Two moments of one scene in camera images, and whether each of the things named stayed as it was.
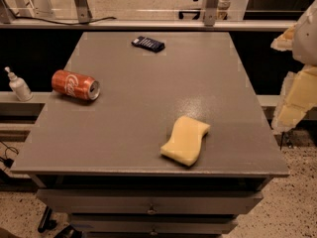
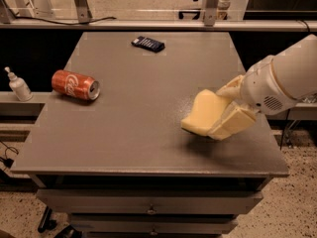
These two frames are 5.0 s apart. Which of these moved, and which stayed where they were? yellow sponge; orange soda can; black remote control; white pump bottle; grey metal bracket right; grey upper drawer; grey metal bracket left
Moved: yellow sponge
Stayed: orange soda can; black remote control; grey metal bracket left; grey upper drawer; grey metal bracket right; white pump bottle
